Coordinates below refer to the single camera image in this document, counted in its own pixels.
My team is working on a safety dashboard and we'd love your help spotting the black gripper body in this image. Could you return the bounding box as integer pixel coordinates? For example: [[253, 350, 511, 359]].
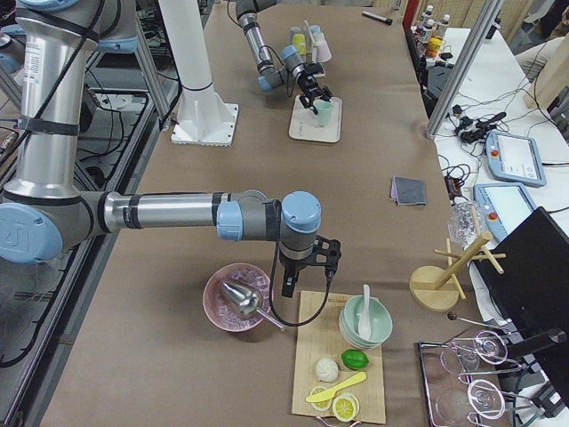
[[279, 255, 308, 278], [297, 71, 320, 96]]

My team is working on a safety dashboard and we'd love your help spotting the green cup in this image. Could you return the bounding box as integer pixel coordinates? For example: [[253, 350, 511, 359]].
[[314, 100, 333, 127]]

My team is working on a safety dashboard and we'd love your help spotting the cream rabbit serving tray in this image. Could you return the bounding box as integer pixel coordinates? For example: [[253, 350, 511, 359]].
[[288, 95, 342, 143]]

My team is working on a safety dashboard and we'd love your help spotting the pink cup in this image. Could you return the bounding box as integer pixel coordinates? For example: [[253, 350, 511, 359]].
[[312, 41, 332, 63]]

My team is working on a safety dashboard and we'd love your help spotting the yellow cup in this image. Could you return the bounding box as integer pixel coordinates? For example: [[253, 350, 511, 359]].
[[291, 33, 307, 56]]

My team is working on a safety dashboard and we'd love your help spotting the cream cup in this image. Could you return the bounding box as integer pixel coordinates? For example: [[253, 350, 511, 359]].
[[311, 32, 325, 44]]

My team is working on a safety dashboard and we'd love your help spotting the grey cup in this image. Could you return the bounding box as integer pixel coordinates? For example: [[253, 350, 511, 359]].
[[289, 26, 304, 44]]

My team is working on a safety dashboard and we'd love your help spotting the steel scoop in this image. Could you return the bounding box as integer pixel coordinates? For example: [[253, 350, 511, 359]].
[[220, 279, 285, 331]]

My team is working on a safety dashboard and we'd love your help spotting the large pink ice bowl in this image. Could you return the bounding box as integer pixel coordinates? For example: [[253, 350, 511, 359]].
[[203, 263, 270, 332]]

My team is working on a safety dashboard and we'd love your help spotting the green top bowl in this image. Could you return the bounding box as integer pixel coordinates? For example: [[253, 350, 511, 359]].
[[340, 294, 394, 346]]

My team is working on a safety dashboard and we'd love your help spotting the white ceramic spoon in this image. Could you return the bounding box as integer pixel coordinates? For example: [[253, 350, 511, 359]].
[[358, 284, 372, 341]]

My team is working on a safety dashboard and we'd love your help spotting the steel tube black cap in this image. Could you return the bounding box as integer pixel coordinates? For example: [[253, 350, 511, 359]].
[[362, 11, 393, 26]]

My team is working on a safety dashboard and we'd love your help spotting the bamboo cutting board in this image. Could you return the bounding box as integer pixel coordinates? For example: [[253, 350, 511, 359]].
[[292, 293, 387, 424]]

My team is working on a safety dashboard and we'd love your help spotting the white steamed bun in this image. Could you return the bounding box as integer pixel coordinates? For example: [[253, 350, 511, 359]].
[[315, 357, 340, 383]]

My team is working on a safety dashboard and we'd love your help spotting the green lime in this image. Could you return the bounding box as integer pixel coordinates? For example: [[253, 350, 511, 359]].
[[341, 349, 370, 370]]

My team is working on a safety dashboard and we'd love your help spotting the yellow plastic knife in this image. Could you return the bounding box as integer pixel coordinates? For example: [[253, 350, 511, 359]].
[[305, 372, 367, 403]]

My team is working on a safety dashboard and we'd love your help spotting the folded grey cloth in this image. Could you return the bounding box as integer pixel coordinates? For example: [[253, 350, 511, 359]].
[[390, 176, 427, 205]]

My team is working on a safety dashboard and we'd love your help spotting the lemon slice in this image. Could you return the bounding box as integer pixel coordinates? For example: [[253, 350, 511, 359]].
[[309, 385, 333, 413]]

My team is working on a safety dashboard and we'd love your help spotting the lemon half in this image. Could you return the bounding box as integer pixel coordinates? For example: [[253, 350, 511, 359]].
[[332, 393, 360, 423]]

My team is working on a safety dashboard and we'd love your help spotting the wooden mug tree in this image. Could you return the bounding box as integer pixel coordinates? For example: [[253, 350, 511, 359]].
[[409, 230, 507, 312]]

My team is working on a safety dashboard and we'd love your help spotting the clear textured glass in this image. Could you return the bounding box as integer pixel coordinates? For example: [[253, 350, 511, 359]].
[[448, 201, 488, 246]]

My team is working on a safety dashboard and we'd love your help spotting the blue teach pendant far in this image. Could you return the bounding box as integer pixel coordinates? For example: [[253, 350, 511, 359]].
[[485, 130, 547, 188]]

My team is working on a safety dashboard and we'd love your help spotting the blue teach pendant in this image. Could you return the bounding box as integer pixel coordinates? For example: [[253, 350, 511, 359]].
[[473, 182, 537, 242], [485, 130, 547, 188]]

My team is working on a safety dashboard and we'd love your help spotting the blue teach pendant near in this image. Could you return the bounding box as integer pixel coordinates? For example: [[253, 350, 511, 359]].
[[473, 182, 537, 242]]

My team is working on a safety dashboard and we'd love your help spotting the black monitor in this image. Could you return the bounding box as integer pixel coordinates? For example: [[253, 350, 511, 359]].
[[475, 207, 568, 334]]

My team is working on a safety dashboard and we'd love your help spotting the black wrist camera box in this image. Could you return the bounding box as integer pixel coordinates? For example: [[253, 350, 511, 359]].
[[311, 235, 341, 283]]

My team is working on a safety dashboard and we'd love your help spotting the white wire cup rack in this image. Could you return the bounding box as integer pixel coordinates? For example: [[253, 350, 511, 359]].
[[289, 20, 333, 64]]

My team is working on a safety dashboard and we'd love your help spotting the aluminium frame post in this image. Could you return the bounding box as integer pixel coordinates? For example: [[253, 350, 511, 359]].
[[425, 0, 503, 140]]

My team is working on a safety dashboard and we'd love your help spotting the black wire glass rack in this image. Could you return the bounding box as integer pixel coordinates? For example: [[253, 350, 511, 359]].
[[415, 328, 569, 427]]

